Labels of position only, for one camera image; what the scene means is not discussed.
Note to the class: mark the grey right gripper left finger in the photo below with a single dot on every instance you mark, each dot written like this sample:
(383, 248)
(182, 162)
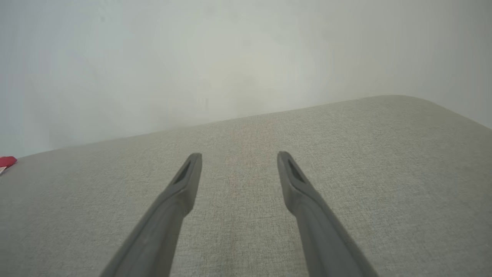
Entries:
(169, 215)

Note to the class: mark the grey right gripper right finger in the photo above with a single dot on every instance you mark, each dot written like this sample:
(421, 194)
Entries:
(315, 231)

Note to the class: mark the red shirt with striped cuffs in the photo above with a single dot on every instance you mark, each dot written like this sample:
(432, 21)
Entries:
(7, 161)

